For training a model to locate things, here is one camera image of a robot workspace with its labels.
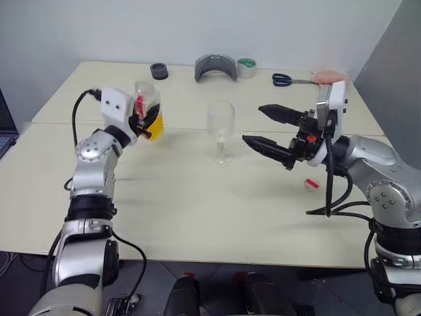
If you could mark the dark laptop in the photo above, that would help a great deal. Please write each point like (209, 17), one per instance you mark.
(5, 138)

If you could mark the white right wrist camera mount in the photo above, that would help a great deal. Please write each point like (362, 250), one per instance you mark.
(338, 98)

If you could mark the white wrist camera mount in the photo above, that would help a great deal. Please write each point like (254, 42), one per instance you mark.
(338, 98)
(113, 105)

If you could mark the red bottle cap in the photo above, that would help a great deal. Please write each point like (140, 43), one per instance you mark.
(312, 184)

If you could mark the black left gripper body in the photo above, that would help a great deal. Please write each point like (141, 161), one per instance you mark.
(139, 126)

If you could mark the clear bottle with orange drink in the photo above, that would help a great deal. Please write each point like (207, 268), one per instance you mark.
(158, 128)

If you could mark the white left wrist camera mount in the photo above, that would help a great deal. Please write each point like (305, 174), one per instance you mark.
(113, 105)

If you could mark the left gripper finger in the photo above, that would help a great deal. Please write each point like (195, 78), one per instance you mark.
(154, 116)

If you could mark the grey curved visor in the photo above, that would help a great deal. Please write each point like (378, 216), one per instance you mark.
(213, 64)

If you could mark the dark rounded shape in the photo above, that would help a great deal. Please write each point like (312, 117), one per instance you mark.
(263, 296)
(182, 296)

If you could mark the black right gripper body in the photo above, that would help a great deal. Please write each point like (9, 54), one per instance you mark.
(306, 145)

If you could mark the pink fluffy cloth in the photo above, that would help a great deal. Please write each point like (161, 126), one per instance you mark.
(327, 76)

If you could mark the tape roll with green core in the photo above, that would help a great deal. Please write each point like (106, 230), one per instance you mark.
(246, 67)

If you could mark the clear wine glass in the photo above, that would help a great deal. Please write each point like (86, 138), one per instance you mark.
(220, 115)

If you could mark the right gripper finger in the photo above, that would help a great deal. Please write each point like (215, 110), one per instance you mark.
(283, 114)
(269, 148)

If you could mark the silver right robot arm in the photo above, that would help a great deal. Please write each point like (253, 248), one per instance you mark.
(388, 171)

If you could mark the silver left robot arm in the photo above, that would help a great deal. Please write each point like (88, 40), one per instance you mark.
(92, 164)

